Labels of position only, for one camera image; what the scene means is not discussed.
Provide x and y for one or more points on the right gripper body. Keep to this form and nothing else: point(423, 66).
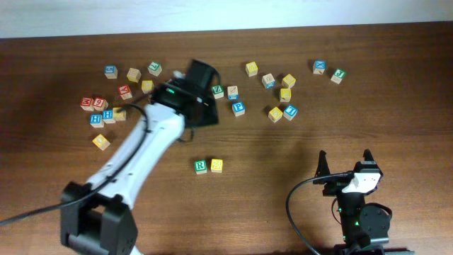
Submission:
point(334, 185)

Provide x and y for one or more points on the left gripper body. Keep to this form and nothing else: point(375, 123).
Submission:
point(211, 115)

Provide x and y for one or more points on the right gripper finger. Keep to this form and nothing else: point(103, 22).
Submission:
point(322, 168)
point(367, 156)

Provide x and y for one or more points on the green R letter block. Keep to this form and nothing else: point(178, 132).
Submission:
point(200, 167)

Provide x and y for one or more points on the yellow S letter block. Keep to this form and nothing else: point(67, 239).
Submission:
point(216, 165)

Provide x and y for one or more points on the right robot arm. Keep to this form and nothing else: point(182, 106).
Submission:
point(364, 225)

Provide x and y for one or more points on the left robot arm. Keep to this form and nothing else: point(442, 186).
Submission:
point(97, 217)

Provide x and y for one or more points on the green Z block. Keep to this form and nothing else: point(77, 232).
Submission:
point(218, 91)

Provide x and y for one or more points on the plain blue-sided block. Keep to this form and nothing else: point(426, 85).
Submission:
point(232, 93)

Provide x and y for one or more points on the green L block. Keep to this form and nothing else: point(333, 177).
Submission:
point(154, 68)

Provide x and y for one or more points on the blue P block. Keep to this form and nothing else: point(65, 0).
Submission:
point(238, 108)

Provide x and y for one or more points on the yellow block upper left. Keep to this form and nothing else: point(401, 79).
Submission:
point(147, 86)

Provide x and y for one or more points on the yellow block top middle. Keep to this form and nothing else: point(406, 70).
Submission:
point(251, 69)

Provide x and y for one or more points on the plain yellow-edged block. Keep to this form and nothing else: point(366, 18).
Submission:
point(134, 75)

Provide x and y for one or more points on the blue 1 block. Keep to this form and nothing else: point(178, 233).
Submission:
point(290, 112)

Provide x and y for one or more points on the red Y block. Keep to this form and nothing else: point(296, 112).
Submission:
point(125, 92)

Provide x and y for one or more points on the plain block blue side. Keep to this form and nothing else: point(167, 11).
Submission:
point(268, 81)

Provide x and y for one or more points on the yellow block lower right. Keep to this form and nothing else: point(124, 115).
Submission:
point(275, 114)

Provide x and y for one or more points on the yellow block beside H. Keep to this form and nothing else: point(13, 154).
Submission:
point(119, 114)

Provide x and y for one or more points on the yellow E block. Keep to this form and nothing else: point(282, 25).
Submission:
point(285, 95)

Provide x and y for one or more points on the green J block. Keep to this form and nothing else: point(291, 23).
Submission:
point(338, 76)

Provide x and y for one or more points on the blue S block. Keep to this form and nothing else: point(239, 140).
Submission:
point(110, 71)

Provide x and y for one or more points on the blue H block right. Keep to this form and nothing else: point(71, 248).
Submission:
point(108, 117)

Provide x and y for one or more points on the blue h block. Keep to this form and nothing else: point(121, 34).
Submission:
point(108, 117)
point(96, 121)

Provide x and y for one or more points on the red 6 block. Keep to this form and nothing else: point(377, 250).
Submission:
point(100, 104)

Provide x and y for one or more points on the blue X block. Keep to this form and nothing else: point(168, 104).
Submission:
point(319, 66)

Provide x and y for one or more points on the blue H block left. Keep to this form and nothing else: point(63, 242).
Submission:
point(96, 121)

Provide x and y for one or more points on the yellow block lower left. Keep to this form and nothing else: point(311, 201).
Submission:
point(101, 142)

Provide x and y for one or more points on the red M block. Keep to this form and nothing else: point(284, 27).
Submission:
point(87, 104)

